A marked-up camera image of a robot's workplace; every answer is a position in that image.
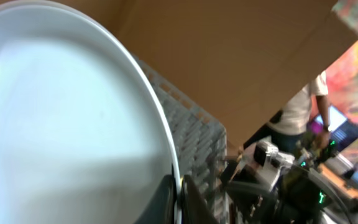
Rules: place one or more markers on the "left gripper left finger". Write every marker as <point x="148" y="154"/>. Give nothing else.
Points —
<point x="161" y="208"/>

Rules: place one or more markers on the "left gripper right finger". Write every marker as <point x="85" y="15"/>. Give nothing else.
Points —
<point x="194" y="208"/>

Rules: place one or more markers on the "large white plate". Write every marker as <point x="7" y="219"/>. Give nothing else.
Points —
<point x="83" y="136"/>

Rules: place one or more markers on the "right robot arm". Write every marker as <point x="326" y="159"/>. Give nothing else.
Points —
<point x="270" y="186"/>

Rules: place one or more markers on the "grey dishwasher rack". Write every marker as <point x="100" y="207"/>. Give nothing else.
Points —
<point x="200" y="142"/>

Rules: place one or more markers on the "person in white shirt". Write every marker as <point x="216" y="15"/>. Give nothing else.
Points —
<point x="288" y="125"/>

